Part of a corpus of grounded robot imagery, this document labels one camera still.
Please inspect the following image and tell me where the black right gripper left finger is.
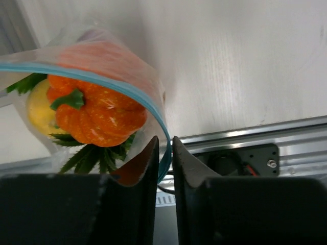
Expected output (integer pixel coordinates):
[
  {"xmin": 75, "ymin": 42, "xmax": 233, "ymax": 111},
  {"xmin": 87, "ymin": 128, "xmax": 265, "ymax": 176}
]
[{"xmin": 1, "ymin": 137, "xmax": 159, "ymax": 244}]

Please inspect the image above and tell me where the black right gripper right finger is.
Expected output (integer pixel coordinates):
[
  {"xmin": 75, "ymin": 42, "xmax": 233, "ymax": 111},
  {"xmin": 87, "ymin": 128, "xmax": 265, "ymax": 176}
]
[{"xmin": 172, "ymin": 137, "xmax": 326, "ymax": 244}]

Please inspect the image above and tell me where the toy pineapple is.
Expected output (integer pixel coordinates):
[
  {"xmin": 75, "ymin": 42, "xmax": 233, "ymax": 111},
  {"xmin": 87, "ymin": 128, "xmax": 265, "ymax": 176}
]
[{"xmin": 6, "ymin": 73, "xmax": 136, "ymax": 174}]

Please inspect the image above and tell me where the yellow toy lemon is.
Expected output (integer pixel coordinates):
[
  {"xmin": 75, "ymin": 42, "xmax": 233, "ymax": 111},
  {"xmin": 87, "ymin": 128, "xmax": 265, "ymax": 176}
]
[{"xmin": 26, "ymin": 79, "xmax": 66, "ymax": 136}]

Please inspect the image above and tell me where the orange toy pumpkin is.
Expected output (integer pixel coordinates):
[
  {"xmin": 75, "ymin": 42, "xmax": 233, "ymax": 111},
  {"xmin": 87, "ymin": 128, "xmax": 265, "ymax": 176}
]
[{"xmin": 46, "ymin": 75, "xmax": 147, "ymax": 147}]

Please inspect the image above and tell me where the clear zip top bag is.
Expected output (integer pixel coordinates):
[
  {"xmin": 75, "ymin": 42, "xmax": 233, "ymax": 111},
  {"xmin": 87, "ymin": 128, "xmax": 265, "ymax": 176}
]
[{"xmin": 1, "ymin": 24, "xmax": 172, "ymax": 181}]

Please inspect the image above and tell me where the white slotted cable duct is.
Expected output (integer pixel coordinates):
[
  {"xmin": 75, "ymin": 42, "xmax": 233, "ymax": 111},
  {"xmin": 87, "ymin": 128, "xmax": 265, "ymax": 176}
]
[{"xmin": 155, "ymin": 192, "xmax": 176, "ymax": 207}]

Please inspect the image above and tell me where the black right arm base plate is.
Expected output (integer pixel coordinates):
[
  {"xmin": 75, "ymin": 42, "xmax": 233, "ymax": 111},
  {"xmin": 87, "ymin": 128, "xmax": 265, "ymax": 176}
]
[{"xmin": 194, "ymin": 143, "xmax": 280, "ymax": 177}]

